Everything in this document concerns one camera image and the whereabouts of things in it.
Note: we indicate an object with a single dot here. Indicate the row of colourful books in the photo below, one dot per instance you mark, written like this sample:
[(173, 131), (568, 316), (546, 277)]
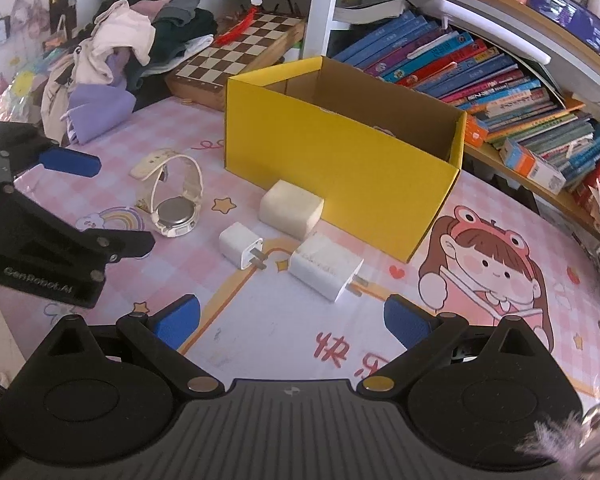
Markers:
[(455, 60)]

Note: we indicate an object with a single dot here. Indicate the yellow cardboard box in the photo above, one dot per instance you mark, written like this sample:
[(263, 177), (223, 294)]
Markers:
[(330, 170)]

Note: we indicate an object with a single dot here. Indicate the dark green garment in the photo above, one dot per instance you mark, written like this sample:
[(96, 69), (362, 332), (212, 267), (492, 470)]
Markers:
[(180, 30)]

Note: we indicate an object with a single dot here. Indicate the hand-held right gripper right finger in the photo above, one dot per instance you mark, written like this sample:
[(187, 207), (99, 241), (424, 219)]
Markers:
[(405, 321)]

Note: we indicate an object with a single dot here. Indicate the wooden chessboard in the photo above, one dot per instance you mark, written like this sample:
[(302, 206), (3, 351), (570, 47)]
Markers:
[(240, 50)]

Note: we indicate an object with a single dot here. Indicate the small white charger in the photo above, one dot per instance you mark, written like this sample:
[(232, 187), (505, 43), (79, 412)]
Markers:
[(237, 242)]

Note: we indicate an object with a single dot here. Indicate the white bookshelf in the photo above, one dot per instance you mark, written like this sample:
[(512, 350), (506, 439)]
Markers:
[(320, 10)]

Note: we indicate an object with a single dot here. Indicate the cream rectangular block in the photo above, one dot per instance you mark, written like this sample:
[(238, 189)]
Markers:
[(290, 207)]

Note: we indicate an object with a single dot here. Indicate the purple garment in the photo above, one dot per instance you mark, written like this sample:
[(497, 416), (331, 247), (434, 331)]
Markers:
[(95, 110)]

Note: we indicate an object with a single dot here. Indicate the large white charger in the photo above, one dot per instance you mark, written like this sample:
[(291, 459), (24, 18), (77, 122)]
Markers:
[(320, 265)]

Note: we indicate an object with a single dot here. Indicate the orange and white box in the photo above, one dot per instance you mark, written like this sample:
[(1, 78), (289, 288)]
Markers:
[(530, 165)]

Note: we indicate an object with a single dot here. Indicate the grey garment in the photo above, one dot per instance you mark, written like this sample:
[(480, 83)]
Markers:
[(180, 0)]

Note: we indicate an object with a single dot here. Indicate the red plastic object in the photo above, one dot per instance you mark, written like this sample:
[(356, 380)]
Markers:
[(237, 27)]

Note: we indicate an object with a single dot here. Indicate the small orange box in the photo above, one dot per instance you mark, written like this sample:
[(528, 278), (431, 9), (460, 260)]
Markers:
[(475, 131)]

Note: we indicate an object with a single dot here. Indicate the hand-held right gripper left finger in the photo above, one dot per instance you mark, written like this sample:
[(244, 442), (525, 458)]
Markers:
[(177, 322)]

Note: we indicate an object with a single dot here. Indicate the cream wrist watch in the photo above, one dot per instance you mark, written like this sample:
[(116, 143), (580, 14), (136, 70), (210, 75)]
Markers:
[(175, 212)]

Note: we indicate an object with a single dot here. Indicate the pink printed desktop mat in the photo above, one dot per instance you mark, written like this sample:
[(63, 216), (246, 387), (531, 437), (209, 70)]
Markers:
[(280, 320)]

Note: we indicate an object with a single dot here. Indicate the beige cloth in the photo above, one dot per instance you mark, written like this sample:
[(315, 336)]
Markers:
[(55, 95)]

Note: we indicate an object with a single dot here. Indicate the white light bar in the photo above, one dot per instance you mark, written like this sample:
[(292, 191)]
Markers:
[(480, 22)]

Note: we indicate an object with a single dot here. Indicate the cream white jacket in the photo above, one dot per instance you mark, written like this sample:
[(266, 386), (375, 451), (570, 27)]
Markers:
[(115, 35)]

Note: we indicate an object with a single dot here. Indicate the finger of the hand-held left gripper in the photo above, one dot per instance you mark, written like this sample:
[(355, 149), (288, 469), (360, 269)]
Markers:
[(125, 245), (70, 162)]

